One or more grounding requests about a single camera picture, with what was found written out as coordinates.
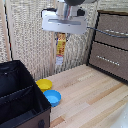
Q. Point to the yellow plastic bowl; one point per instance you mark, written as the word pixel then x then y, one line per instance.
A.
pixel 42 84

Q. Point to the granola bar box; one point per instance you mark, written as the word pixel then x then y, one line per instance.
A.
pixel 61 50

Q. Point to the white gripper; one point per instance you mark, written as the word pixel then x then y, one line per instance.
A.
pixel 63 24

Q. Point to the blue plastic bowl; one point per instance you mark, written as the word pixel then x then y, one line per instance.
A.
pixel 52 97

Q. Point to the brown drawer dresser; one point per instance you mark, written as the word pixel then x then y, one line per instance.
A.
pixel 110 46

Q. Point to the black fabric storage box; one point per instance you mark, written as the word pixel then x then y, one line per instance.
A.
pixel 18 96

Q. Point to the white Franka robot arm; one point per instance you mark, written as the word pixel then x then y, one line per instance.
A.
pixel 71 6

